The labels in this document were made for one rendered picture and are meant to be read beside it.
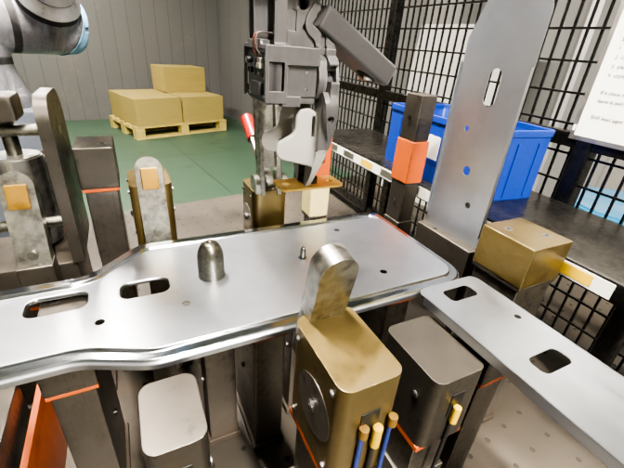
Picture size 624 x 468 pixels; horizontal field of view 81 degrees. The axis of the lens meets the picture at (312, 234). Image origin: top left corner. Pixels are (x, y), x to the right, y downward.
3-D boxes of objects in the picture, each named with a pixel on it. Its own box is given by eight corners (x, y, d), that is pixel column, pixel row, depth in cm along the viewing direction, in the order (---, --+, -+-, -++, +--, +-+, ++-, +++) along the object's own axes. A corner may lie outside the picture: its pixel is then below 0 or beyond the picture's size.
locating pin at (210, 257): (201, 294, 45) (198, 248, 42) (197, 280, 47) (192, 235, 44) (227, 289, 46) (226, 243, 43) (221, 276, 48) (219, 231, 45)
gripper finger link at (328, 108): (302, 145, 43) (305, 64, 39) (316, 144, 44) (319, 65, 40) (320, 153, 39) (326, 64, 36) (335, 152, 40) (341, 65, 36)
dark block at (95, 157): (123, 371, 68) (71, 148, 49) (123, 346, 73) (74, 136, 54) (152, 364, 70) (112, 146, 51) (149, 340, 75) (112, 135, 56)
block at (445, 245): (427, 387, 70) (469, 252, 56) (389, 344, 79) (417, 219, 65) (438, 383, 71) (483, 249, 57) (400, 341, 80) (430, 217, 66)
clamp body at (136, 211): (158, 376, 68) (125, 187, 51) (152, 337, 77) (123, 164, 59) (194, 365, 71) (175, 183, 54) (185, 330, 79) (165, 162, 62)
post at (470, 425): (435, 496, 53) (497, 348, 39) (413, 463, 56) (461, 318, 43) (461, 481, 55) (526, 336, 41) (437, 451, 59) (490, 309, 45)
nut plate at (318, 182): (282, 192, 43) (283, 183, 42) (271, 182, 46) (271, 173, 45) (344, 186, 46) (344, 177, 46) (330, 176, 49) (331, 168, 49)
